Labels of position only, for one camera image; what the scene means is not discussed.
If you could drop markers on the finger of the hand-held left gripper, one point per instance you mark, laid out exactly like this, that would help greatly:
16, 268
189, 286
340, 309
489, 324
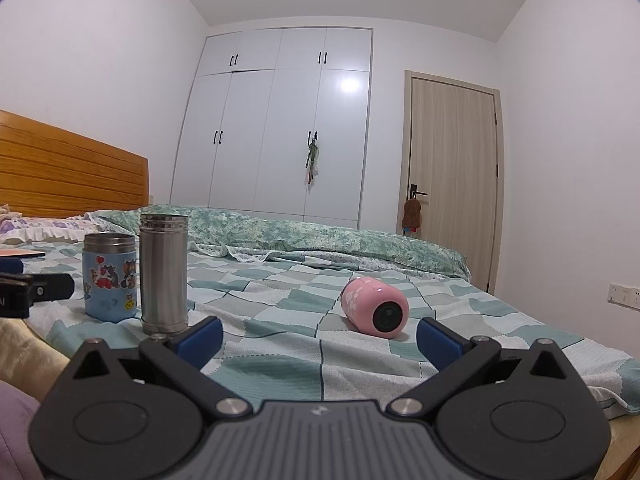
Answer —
52, 287

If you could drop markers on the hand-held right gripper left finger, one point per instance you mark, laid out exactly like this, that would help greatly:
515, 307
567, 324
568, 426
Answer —
200, 341

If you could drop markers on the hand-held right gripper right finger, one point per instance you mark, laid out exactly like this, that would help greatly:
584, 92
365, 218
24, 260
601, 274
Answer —
440, 344

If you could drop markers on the pink cup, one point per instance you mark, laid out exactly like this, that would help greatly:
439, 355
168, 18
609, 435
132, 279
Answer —
375, 305

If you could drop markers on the blue cartoon print cup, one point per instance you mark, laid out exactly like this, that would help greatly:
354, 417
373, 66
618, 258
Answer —
109, 280

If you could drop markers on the stainless steel cup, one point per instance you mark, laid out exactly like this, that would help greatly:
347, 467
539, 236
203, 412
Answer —
163, 272

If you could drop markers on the orange flat book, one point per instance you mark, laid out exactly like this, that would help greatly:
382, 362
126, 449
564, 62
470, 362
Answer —
20, 253

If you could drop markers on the yellow blanket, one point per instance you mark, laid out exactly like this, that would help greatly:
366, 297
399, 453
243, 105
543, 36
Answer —
27, 350

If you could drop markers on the purple floral pillow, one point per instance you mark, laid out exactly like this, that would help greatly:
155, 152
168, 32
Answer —
45, 227

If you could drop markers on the checked bed sheet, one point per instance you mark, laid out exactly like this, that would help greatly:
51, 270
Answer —
285, 310

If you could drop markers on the wooden headboard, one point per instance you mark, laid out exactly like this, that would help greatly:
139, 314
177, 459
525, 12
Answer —
65, 170

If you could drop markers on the purple cloth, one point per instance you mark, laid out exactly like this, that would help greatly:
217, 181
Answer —
15, 430

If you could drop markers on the green floral duvet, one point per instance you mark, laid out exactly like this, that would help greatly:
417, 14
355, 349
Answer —
350, 245

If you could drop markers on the light wooden door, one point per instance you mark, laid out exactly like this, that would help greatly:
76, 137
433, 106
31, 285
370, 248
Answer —
452, 180

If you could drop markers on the keys hanging on wardrobe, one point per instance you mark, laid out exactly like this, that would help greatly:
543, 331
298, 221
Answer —
311, 157

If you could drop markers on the white wardrobe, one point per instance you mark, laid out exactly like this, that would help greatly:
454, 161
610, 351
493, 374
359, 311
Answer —
280, 125

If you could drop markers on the white wall socket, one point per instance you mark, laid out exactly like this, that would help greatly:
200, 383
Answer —
624, 295

